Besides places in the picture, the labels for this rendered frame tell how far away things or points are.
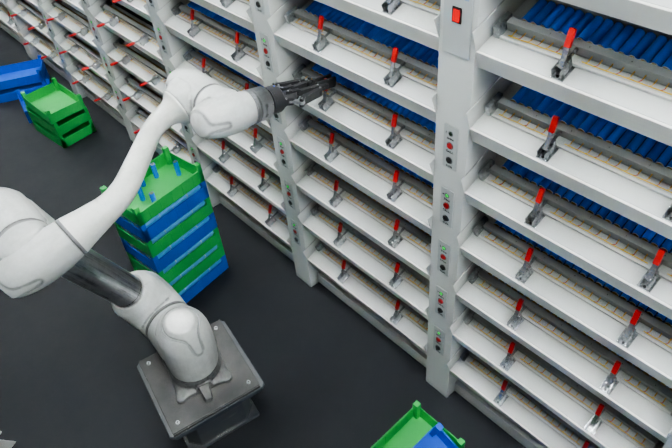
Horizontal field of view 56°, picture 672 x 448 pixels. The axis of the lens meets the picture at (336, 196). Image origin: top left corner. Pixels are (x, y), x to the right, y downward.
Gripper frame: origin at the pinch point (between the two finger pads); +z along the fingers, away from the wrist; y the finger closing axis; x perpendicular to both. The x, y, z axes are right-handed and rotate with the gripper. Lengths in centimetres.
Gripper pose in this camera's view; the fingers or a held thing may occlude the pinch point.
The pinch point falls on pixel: (323, 83)
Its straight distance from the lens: 180.8
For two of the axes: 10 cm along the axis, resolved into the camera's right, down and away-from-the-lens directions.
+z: 7.3, -3.5, 5.8
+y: 6.8, 4.5, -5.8
